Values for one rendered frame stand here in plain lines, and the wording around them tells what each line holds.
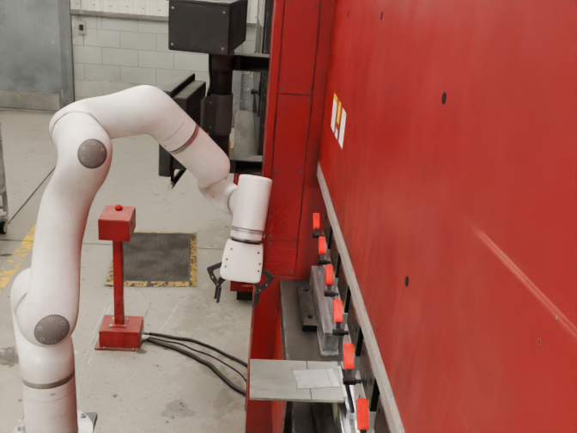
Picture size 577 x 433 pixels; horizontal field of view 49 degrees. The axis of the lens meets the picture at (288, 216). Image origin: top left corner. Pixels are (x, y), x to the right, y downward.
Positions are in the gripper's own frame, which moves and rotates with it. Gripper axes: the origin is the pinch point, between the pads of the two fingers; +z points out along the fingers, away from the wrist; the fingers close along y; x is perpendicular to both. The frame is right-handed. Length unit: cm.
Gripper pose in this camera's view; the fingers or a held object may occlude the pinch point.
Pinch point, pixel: (236, 301)
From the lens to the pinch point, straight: 162.4
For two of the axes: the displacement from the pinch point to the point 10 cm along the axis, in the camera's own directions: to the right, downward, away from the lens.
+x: 1.3, 0.7, -9.9
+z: -1.6, 9.9, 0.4
